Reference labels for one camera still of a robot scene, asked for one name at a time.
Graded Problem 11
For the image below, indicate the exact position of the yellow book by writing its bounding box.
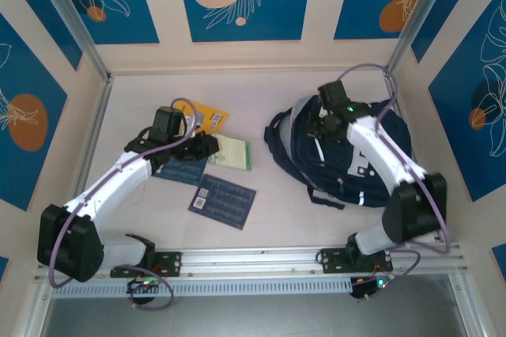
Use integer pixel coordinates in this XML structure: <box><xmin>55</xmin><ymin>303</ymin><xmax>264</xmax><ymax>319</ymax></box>
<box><xmin>172</xmin><ymin>100</ymin><xmax>230</xmax><ymax>136</ymax></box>

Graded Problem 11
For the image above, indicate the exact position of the long aluminium base rail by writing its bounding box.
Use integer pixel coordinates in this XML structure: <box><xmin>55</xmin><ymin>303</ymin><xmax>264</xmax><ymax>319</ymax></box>
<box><xmin>33</xmin><ymin>244</ymin><xmax>470</xmax><ymax>281</ymax></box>

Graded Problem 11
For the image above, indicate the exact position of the navy blue backpack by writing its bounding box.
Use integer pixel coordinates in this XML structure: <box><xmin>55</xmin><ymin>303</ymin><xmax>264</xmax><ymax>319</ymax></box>
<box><xmin>263</xmin><ymin>93</ymin><xmax>414</xmax><ymax>211</ymax></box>

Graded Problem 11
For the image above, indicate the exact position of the green notepad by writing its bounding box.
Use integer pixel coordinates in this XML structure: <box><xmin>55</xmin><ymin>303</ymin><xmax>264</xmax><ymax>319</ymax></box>
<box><xmin>207</xmin><ymin>134</ymin><xmax>253</xmax><ymax>172</ymax></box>

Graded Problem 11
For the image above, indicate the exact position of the grey slotted cable duct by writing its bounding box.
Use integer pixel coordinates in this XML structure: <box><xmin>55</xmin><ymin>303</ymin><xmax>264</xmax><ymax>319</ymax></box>
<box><xmin>51</xmin><ymin>276</ymin><xmax>353</xmax><ymax>299</ymax></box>

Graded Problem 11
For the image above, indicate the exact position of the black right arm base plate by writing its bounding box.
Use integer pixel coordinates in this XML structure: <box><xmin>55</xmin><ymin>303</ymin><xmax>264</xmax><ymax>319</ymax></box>
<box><xmin>318</xmin><ymin>247</ymin><xmax>395</xmax><ymax>275</ymax></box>

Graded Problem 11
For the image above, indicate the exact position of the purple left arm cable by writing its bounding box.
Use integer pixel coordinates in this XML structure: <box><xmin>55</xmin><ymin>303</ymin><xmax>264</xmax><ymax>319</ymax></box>
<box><xmin>49</xmin><ymin>97</ymin><xmax>198</xmax><ymax>311</ymax></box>

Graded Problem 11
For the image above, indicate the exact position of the aluminium side rail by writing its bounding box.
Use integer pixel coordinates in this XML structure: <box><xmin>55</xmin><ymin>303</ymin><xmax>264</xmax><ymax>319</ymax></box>
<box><xmin>59</xmin><ymin>75</ymin><xmax>115</xmax><ymax>251</ymax></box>
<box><xmin>383</xmin><ymin>70</ymin><xmax>444</xmax><ymax>243</ymax></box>

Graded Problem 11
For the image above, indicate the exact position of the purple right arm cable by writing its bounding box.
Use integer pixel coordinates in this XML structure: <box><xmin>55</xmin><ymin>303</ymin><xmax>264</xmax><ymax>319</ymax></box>
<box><xmin>338</xmin><ymin>62</ymin><xmax>451</xmax><ymax>302</ymax></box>

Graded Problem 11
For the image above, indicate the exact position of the navy blue printed booklet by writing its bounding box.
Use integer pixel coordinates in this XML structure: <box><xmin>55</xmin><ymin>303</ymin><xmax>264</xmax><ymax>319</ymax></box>
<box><xmin>187</xmin><ymin>173</ymin><xmax>257</xmax><ymax>230</ymax></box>
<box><xmin>152</xmin><ymin>157</ymin><xmax>209</xmax><ymax>186</ymax></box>

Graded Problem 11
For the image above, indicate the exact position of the aluminium frame post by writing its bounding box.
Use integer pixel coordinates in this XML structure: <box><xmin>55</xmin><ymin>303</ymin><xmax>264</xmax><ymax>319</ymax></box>
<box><xmin>385</xmin><ymin>0</ymin><xmax>462</xmax><ymax>77</ymax></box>
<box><xmin>27</xmin><ymin>0</ymin><xmax>112</xmax><ymax>84</ymax></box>

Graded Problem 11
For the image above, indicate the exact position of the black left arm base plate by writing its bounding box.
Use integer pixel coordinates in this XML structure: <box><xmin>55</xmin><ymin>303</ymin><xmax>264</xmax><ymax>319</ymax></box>
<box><xmin>110</xmin><ymin>249</ymin><xmax>183</xmax><ymax>278</ymax></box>

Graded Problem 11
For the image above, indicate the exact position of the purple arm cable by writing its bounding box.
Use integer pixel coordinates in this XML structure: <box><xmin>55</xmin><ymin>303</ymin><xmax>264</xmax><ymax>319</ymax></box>
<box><xmin>49</xmin><ymin>97</ymin><xmax>198</xmax><ymax>311</ymax></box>
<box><xmin>338</xmin><ymin>62</ymin><xmax>451</xmax><ymax>302</ymax></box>

